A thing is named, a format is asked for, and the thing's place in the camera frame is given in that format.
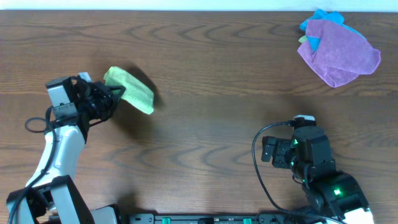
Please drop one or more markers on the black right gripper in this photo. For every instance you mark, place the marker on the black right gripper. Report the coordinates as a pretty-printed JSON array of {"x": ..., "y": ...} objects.
[{"x": 282, "y": 147}]

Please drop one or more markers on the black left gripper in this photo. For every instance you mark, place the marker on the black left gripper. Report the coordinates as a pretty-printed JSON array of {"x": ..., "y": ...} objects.
[{"x": 104, "y": 100}]

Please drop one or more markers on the green microfiber cloth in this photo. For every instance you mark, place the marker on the green microfiber cloth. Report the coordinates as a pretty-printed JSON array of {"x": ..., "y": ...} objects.
[{"x": 136, "y": 94}]

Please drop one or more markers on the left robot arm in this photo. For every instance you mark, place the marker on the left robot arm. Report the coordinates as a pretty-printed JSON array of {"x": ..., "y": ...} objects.
[{"x": 51, "y": 187}]

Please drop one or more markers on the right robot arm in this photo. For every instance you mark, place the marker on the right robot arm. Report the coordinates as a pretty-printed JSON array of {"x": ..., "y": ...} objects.
[{"x": 334, "y": 196}]

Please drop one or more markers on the purple microfiber cloth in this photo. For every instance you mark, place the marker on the purple microfiber cloth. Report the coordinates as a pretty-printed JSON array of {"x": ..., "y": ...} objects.
[{"x": 341, "y": 56}]

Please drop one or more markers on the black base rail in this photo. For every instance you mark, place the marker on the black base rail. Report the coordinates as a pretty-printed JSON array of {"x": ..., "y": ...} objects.
[{"x": 205, "y": 219}]

